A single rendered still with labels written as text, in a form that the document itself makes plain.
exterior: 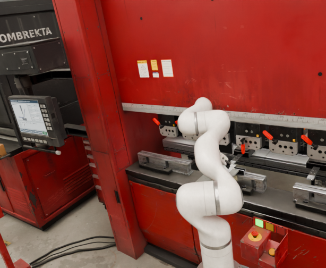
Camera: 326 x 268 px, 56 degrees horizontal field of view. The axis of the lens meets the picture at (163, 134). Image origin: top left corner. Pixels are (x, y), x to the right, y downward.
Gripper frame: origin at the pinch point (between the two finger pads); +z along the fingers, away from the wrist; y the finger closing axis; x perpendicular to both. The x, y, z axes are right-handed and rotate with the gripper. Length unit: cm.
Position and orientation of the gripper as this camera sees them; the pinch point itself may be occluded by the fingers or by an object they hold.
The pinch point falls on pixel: (223, 165)
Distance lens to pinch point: 201.0
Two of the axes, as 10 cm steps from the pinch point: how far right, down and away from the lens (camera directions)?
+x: -3.7, 8.8, -3.0
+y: -7.7, -1.1, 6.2
